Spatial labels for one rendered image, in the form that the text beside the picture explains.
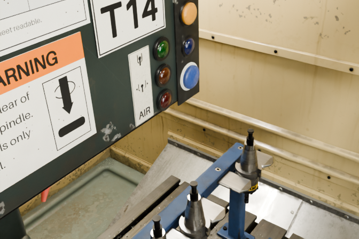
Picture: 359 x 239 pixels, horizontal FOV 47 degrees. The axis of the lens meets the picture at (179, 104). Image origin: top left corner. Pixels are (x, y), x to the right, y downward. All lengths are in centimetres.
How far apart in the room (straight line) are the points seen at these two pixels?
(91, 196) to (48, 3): 163
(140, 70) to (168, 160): 126
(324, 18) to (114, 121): 85
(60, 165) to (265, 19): 95
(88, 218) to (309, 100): 104
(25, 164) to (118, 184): 161
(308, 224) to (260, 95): 45
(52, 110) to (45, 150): 4
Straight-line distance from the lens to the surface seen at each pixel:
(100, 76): 40
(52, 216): 190
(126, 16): 41
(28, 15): 34
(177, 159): 168
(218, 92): 146
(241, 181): 99
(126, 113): 45
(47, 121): 38
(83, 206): 191
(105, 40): 40
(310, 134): 136
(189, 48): 50
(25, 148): 37
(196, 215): 84
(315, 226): 147
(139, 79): 44
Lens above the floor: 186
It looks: 30 degrees down
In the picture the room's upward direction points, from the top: 2 degrees counter-clockwise
